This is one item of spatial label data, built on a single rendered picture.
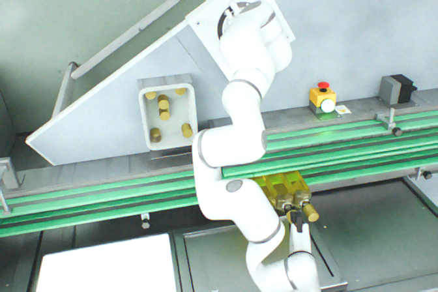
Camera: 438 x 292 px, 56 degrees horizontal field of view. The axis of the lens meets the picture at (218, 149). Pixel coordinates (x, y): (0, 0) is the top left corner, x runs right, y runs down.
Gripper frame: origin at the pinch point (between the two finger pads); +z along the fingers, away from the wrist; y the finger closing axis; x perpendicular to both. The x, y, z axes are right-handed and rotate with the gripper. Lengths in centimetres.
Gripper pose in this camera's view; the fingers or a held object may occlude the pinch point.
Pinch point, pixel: (295, 221)
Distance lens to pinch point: 126.1
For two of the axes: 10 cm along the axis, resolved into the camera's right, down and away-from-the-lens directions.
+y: -0.3, -8.4, -5.4
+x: -10.0, -0.1, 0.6
